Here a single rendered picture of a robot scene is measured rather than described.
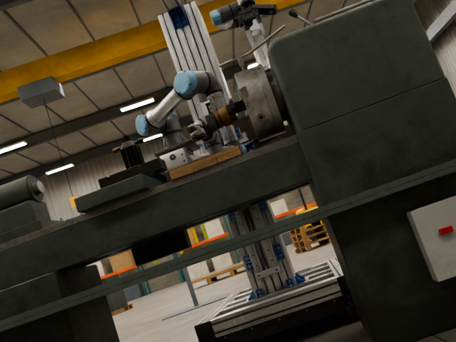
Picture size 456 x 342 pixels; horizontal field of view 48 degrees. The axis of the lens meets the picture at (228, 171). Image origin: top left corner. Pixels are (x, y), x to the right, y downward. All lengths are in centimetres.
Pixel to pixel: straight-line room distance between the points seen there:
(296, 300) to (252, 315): 23
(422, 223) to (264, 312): 104
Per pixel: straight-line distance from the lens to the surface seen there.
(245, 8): 247
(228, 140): 258
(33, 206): 243
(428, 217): 195
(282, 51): 209
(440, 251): 196
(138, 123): 286
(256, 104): 211
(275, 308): 265
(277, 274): 298
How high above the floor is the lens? 51
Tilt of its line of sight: 9 degrees up
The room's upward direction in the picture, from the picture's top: 19 degrees counter-clockwise
